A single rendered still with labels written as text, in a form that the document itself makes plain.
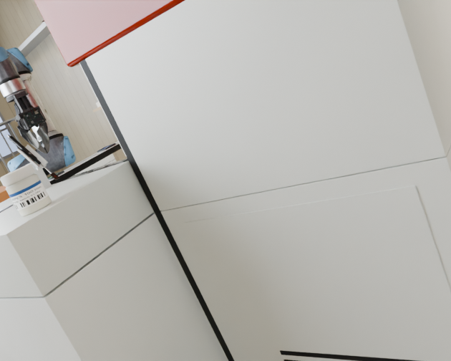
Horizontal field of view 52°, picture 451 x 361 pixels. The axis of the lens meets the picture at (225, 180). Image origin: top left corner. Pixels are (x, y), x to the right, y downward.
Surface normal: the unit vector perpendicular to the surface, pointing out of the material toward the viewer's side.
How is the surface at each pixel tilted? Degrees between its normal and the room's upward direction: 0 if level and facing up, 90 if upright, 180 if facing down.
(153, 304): 90
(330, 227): 90
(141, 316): 90
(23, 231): 90
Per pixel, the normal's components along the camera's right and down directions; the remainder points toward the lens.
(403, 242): -0.51, 0.43
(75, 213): 0.76, -0.17
